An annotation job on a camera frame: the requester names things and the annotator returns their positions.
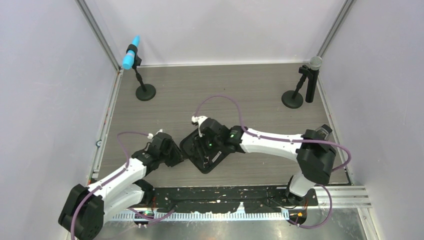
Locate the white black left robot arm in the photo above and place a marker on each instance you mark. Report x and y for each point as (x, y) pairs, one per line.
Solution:
(88, 208)

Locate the black right microphone stand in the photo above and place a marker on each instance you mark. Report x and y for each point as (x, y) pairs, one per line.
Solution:
(292, 98)

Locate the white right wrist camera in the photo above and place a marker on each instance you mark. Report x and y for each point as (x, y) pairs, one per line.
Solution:
(197, 121)

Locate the black silver microphone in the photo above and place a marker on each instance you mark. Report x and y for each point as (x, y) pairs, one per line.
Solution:
(314, 66)

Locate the clear black box device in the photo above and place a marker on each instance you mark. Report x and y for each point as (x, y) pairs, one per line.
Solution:
(324, 131)

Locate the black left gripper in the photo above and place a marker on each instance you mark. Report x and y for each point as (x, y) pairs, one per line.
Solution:
(177, 154)

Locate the black zip tool case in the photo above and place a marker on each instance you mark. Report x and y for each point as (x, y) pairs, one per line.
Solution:
(190, 149)

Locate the black left microphone stand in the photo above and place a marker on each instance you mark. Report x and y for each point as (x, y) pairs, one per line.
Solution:
(144, 92)

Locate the black mounting base plate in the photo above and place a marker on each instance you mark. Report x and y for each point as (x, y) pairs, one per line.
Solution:
(224, 199)

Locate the black microphone stand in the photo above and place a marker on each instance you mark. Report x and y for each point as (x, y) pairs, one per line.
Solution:
(144, 92)
(292, 98)

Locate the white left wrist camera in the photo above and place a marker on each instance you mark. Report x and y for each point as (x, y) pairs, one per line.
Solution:
(151, 135)

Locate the silver thinning scissors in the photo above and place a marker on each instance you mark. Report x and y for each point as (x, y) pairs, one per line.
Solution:
(210, 159)

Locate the blue microphone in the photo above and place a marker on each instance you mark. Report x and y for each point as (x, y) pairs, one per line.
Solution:
(131, 53)

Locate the aluminium frame rail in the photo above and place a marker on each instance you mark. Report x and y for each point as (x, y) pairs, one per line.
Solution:
(331, 198)

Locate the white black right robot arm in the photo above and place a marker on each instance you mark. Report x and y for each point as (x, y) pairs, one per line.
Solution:
(309, 150)

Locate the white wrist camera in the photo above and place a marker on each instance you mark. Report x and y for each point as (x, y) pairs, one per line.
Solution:
(197, 121)
(151, 135)

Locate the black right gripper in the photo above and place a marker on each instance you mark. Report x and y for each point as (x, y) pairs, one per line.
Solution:
(204, 137)

